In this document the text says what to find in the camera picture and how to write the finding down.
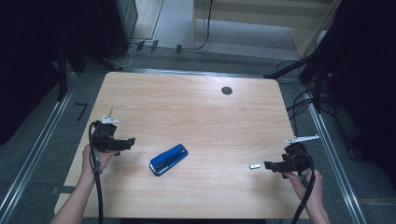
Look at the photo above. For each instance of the person's left hand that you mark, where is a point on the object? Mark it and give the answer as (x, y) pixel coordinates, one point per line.
(104, 160)

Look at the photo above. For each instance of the black metal stand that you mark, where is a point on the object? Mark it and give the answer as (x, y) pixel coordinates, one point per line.
(317, 68)
(62, 71)

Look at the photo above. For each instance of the black round table grommet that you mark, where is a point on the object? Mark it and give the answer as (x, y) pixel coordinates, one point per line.
(227, 90)

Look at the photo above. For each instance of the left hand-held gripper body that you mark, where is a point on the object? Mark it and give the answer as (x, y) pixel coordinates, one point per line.
(102, 137)

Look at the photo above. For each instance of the black cabinet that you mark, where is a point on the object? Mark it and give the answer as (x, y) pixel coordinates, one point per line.
(120, 25)

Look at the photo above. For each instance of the silver staple strip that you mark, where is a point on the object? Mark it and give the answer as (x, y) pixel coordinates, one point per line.
(255, 166)

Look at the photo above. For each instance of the person's right hand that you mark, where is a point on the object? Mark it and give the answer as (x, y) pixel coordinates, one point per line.
(314, 193)

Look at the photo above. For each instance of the metal floor rail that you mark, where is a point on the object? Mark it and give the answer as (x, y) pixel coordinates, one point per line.
(34, 152)
(336, 161)

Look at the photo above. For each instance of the blue stapler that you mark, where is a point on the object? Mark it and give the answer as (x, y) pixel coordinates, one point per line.
(168, 159)

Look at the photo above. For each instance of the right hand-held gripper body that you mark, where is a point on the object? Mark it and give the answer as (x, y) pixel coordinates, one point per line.
(297, 158)

